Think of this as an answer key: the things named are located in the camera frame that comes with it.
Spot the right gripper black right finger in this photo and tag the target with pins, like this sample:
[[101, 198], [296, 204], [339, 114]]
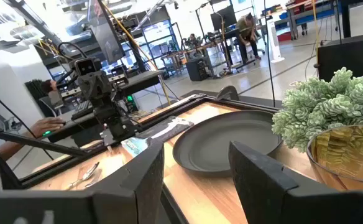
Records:
[[262, 193]]

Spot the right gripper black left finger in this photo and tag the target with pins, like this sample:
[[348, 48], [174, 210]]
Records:
[[128, 193]]

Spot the black bowl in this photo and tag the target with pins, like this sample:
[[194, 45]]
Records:
[[222, 143]]

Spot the amber glass cup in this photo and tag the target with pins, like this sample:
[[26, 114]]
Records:
[[346, 155]]

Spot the person's forearm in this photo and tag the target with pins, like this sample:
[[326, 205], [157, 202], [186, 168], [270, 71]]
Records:
[[13, 147]]

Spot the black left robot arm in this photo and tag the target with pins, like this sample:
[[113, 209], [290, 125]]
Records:
[[108, 113]]

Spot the silver metal tray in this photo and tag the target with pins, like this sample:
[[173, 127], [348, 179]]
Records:
[[159, 132]]

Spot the black keyboard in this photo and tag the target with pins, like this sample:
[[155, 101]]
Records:
[[82, 109]]

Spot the person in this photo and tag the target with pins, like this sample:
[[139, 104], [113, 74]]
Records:
[[48, 86], [194, 40], [246, 32]]

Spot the black desk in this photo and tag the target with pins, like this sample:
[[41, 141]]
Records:
[[141, 81]]

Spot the black monitor on stand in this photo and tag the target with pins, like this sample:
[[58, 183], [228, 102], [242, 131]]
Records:
[[107, 34]]

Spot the person's hand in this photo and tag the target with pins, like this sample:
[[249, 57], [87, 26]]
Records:
[[48, 126]]

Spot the wooden workbench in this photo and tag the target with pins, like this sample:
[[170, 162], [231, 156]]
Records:
[[187, 51]]

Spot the black computer case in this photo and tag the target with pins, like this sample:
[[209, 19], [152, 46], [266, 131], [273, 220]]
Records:
[[198, 69]]

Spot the green artificial potted plant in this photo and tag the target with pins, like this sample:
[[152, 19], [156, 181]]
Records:
[[330, 105]]

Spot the white tower fan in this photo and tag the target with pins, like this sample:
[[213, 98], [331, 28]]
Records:
[[274, 40]]

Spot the red bin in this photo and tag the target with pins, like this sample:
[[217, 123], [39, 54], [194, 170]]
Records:
[[284, 36]]

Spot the black panel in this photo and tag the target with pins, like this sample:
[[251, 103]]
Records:
[[349, 56]]

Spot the blue-topped table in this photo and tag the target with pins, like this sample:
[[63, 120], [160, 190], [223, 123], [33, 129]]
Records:
[[306, 12]]

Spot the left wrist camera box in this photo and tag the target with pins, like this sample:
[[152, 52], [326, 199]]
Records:
[[86, 66]]

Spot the black diagonal frame strut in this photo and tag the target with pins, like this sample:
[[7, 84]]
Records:
[[35, 142]]

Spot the black table edge rail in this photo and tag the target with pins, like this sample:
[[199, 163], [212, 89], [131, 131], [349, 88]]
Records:
[[246, 104]]

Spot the black rounded camera mount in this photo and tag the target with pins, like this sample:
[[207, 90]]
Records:
[[228, 93]]

